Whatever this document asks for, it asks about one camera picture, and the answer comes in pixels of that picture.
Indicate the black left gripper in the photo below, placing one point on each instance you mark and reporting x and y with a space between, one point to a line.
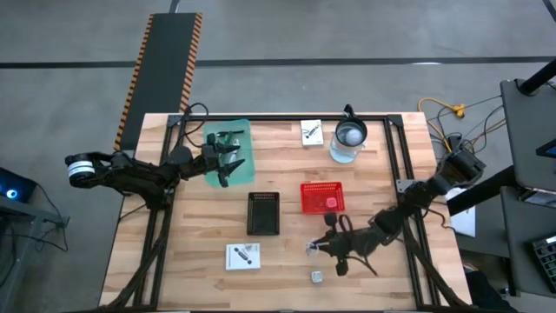
213 158

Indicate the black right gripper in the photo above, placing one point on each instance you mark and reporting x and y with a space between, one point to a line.
356 243

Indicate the translucent teal plastic bin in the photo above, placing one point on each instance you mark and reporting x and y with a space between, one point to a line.
243 174

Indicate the pink USB wall charger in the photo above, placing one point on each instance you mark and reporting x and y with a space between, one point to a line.
331 203

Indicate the white green acer box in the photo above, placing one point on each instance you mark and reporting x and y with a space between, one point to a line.
236 261
312 139

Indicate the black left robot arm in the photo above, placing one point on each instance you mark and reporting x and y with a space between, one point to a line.
130 174

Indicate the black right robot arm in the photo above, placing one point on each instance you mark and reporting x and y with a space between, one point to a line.
425 191

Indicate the red slotted plastic basket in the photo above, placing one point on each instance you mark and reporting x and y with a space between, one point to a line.
313 197

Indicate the black slotted plastic basket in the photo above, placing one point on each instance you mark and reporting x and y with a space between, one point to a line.
263 215

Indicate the pale pitcher with black rim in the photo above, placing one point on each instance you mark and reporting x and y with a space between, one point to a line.
343 152

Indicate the black orange-striped floor mat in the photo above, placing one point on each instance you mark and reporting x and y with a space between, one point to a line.
165 65

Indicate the white ball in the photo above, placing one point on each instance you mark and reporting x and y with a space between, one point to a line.
353 137

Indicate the white paper sheet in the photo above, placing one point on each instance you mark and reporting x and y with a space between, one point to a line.
465 221

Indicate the dark grey desk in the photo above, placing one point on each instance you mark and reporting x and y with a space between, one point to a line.
525 130
521 243

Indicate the grey metal stand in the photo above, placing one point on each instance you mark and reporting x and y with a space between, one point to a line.
26 213

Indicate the black computer with blue light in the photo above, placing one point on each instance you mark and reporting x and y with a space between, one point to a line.
17 187

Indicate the black keyboard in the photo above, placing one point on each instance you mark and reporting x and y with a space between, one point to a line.
546 261

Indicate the black pole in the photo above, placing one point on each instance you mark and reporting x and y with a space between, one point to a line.
538 78

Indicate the silver mounting bracket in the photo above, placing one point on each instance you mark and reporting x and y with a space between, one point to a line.
402 185

